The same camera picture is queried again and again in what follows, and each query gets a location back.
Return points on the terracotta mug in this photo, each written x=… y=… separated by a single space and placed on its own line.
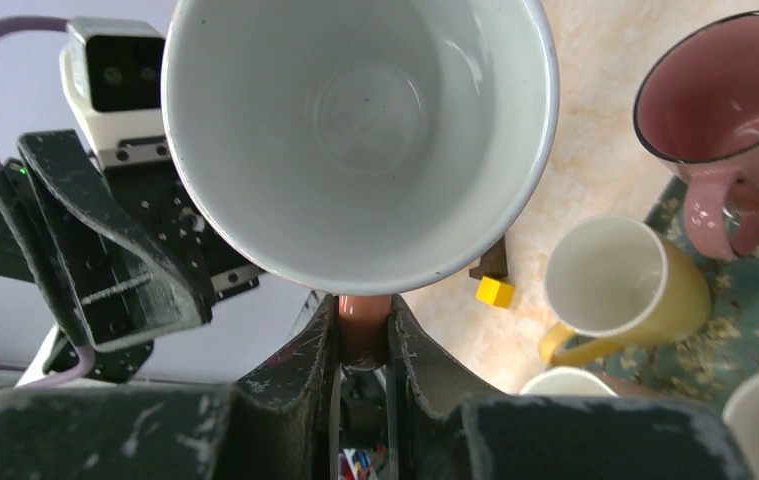
x=360 y=148

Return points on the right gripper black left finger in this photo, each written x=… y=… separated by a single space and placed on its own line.
x=273 y=423

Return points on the pale pink tall mug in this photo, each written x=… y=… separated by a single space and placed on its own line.
x=570 y=381

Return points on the pink upside-down mug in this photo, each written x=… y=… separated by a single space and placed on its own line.
x=697 y=110

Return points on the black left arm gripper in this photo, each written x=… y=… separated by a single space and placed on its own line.
x=133 y=248

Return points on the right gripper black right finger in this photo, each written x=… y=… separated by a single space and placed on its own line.
x=447 y=423

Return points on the yellow mug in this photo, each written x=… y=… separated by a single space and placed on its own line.
x=613 y=282

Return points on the teal blossom-pattern tray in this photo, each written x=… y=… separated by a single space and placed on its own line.
x=711 y=364

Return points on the dark brown block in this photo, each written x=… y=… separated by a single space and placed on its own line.
x=493 y=263

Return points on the small yellow cube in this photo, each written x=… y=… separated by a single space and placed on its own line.
x=494 y=292

